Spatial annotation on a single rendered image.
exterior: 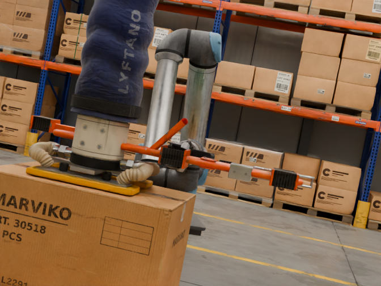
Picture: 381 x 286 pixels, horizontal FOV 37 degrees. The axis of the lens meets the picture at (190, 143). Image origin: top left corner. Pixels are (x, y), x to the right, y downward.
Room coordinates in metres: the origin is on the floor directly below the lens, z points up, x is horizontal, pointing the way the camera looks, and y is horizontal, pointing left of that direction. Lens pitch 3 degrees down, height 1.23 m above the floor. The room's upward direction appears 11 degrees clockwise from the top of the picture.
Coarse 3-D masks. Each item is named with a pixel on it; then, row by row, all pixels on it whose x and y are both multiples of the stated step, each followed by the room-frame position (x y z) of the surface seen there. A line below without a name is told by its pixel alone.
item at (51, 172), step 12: (36, 168) 1.72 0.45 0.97; (48, 168) 1.74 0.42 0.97; (60, 168) 1.73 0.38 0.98; (60, 180) 1.69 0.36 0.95; (72, 180) 1.69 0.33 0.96; (84, 180) 1.68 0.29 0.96; (96, 180) 1.69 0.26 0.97; (108, 180) 1.72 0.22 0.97; (120, 192) 1.66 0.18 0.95; (132, 192) 1.66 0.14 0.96
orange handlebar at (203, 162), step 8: (56, 128) 2.11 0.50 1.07; (64, 128) 2.10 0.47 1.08; (72, 128) 2.10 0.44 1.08; (64, 136) 1.81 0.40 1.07; (72, 136) 1.81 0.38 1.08; (128, 144) 1.79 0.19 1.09; (136, 152) 1.78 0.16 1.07; (144, 152) 1.78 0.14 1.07; (152, 152) 1.77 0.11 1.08; (192, 160) 1.75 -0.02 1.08; (200, 160) 1.75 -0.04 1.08; (208, 160) 1.75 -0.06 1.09; (216, 160) 1.77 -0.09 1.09; (208, 168) 1.75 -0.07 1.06; (216, 168) 1.75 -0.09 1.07; (224, 168) 1.74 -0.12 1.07; (256, 176) 1.73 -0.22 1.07; (264, 176) 1.72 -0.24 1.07
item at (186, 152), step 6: (162, 150) 1.75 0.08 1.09; (168, 150) 1.75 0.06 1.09; (174, 150) 1.74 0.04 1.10; (180, 150) 1.74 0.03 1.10; (186, 150) 1.75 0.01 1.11; (162, 156) 1.76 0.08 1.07; (168, 156) 1.75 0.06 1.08; (174, 156) 1.75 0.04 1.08; (180, 156) 1.74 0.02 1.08; (186, 156) 1.75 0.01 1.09; (162, 162) 1.75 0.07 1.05; (168, 162) 1.74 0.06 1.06; (174, 162) 1.74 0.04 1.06; (180, 162) 1.74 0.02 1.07
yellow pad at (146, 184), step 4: (52, 164) 1.89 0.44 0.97; (56, 164) 1.90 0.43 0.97; (68, 168) 1.89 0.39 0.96; (80, 172) 1.88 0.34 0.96; (112, 176) 1.87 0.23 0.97; (116, 176) 1.88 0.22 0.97; (144, 180) 1.91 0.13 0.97; (148, 180) 1.93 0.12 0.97; (132, 184) 1.85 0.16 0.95; (136, 184) 1.85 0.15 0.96; (140, 184) 1.85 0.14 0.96; (144, 184) 1.85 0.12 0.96; (148, 184) 1.87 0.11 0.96; (152, 184) 1.94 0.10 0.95; (144, 188) 1.85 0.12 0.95
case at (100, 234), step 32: (0, 192) 1.68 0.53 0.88; (32, 192) 1.66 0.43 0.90; (64, 192) 1.65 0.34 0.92; (96, 192) 1.63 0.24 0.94; (160, 192) 1.87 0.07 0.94; (0, 224) 1.68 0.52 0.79; (32, 224) 1.66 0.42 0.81; (64, 224) 1.64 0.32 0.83; (96, 224) 1.63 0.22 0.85; (128, 224) 1.61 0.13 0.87; (160, 224) 1.59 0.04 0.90; (0, 256) 1.67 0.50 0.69; (32, 256) 1.66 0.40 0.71; (64, 256) 1.64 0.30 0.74; (96, 256) 1.62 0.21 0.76; (128, 256) 1.61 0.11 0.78; (160, 256) 1.59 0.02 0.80
